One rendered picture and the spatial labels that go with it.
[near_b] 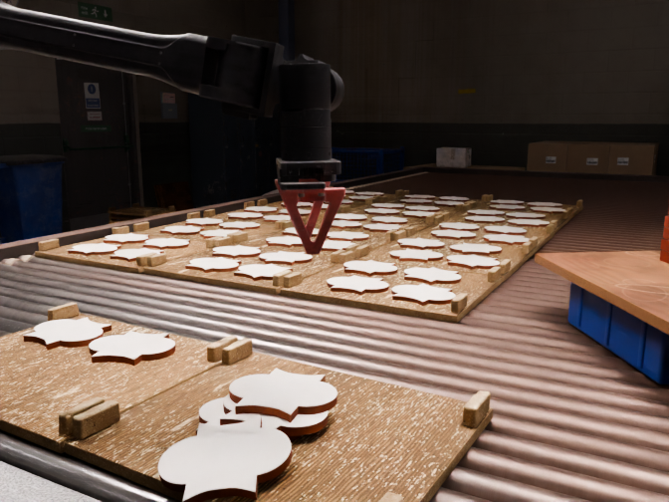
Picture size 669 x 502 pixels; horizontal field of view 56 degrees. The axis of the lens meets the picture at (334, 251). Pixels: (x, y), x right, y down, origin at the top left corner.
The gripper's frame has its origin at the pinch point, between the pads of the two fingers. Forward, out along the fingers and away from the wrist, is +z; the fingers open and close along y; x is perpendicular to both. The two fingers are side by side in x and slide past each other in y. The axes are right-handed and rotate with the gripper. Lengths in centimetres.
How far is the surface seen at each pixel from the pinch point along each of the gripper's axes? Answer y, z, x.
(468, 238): 115, 23, -62
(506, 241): 106, 23, -70
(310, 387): 3.4, 20.1, -0.1
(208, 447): -7.5, 21.3, 12.2
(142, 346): 28.6, 21.9, 24.6
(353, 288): 59, 22, -15
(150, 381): 16.6, 23.2, 21.8
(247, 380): 6.8, 19.9, 7.9
